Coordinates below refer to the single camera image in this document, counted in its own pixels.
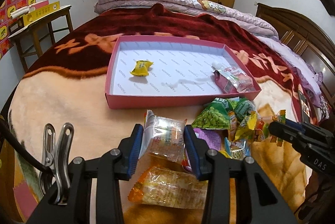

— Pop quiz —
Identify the wooden side table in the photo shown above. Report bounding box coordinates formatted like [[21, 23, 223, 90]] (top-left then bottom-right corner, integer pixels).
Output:
[[9, 5, 73, 73]]

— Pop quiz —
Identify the smartphone on bed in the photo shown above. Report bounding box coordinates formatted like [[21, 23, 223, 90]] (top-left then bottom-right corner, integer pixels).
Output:
[[298, 91, 311, 124]]

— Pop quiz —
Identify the green peas snack bag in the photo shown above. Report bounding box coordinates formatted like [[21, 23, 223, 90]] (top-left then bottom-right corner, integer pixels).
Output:
[[191, 98, 233, 130]]

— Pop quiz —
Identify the black cable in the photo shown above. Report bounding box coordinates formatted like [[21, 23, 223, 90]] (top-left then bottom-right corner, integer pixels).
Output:
[[0, 116, 51, 177]]

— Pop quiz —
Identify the metal spring clip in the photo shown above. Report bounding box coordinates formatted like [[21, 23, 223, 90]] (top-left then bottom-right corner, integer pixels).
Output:
[[39, 122, 74, 205]]

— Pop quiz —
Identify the yellow cartoon jelly cup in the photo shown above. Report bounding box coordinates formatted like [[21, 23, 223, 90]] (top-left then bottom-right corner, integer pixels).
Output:
[[227, 110, 258, 142]]

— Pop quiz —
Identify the purple rectangular candy tin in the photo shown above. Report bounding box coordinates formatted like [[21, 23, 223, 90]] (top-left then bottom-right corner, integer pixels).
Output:
[[182, 128, 222, 173]]

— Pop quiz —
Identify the orange-ended cracker packet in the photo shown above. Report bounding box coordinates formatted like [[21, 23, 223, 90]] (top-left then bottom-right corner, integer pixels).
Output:
[[128, 166, 208, 209]]

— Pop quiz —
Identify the wooden headboard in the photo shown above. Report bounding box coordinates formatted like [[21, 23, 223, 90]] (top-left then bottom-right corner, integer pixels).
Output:
[[256, 3, 334, 106]]

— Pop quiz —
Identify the pink shallow cardboard tray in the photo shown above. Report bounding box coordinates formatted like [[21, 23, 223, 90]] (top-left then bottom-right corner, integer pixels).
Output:
[[105, 36, 261, 109]]

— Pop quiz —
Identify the clear jelly snack packet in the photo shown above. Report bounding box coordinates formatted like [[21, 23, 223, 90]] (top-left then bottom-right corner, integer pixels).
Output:
[[139, 109, 187, 164]]

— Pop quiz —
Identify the folded pink quilt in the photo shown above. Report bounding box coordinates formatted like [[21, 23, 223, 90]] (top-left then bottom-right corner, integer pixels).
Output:
[[94, 0, 321, 97]]

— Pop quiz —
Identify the pink drink pouch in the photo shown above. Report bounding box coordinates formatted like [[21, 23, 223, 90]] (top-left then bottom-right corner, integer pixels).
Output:
[[212, 62, 255, 93]]

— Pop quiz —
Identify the yellow candy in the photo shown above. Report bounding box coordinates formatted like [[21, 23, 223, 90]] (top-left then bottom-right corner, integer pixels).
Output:
[[130, 60, 153, 76]]

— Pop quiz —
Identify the yellow flat box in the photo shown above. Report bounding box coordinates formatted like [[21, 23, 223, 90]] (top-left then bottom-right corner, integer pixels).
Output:
[[23, 1, 60, 26]]

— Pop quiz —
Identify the orange green small snack packet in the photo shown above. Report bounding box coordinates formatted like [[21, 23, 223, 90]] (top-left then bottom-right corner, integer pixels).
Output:
[[254, 110, 286, 147]]

